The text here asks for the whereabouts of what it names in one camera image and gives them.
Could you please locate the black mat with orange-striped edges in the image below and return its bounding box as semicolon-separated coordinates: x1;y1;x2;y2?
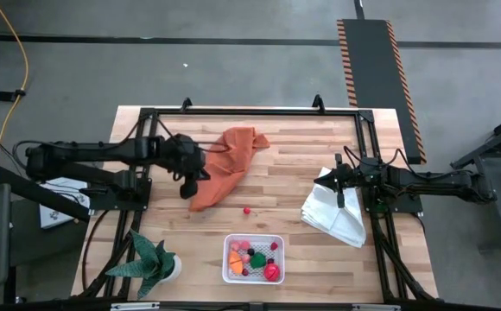
336;18;428;165

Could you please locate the large red toy tomato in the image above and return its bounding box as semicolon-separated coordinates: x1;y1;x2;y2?
263;263;282;282

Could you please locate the white folded napkin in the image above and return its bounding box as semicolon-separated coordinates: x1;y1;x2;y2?
300;167;367;249

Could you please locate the white printed box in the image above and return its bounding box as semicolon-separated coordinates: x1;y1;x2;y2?
38;176;92;230

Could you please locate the white perforated plastic basket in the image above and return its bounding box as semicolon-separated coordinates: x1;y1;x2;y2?
222;233;286;286

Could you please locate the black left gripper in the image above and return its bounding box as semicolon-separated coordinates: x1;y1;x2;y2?
160;132;212;200

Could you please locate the snake plant in white pot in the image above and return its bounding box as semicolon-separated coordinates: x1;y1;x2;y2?
105;229;183;301

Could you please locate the green toy pepper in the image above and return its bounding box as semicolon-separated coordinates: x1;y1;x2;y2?
250;252;268;270

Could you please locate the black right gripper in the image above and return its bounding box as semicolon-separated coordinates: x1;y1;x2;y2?
314;153;366;210

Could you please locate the orange cloth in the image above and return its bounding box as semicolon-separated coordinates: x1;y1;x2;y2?
189;126;272;213

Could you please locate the black metal table frame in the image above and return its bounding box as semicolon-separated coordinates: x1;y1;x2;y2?
77;95;440;303

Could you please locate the yellow cable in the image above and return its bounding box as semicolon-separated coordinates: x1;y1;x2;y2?
0;0;30;165

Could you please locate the orange sliced toy vegetable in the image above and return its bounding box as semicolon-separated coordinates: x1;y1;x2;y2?
228;251;244;275

